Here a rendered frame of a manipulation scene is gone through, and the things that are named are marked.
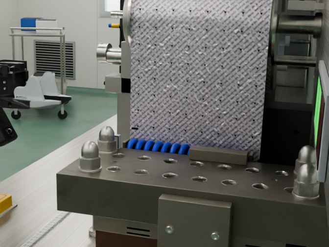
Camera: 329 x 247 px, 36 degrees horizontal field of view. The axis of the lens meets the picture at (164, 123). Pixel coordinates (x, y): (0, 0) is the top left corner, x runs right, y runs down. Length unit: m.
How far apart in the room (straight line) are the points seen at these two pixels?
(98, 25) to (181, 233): 6.30
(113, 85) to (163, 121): 0.15
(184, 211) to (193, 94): 0.25
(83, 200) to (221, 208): 0.21
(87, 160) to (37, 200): 0.28
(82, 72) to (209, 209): 6.46
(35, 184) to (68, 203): 0.33
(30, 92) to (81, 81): 6.17
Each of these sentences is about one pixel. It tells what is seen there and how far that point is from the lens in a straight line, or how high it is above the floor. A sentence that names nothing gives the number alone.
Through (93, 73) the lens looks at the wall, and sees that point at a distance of 7.04.
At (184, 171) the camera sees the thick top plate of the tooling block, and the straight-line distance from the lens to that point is 0.79.
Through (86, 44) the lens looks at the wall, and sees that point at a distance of 7.04.
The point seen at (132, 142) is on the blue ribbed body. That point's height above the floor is 1.04.
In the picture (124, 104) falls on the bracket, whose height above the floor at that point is 1.08.
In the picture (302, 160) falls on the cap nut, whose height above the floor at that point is 1.05.
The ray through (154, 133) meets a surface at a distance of 0.92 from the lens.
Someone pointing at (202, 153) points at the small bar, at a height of 1.04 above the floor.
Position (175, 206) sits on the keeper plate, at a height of 1.01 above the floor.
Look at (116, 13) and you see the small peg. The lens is 0.95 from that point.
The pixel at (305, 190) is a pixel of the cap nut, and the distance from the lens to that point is 0.72.
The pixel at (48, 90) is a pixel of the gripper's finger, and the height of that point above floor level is 1.11.
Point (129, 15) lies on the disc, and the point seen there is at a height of 1.26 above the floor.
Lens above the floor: 1.29
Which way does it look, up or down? 14 degrees down
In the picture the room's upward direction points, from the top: 2 degrees clockwise
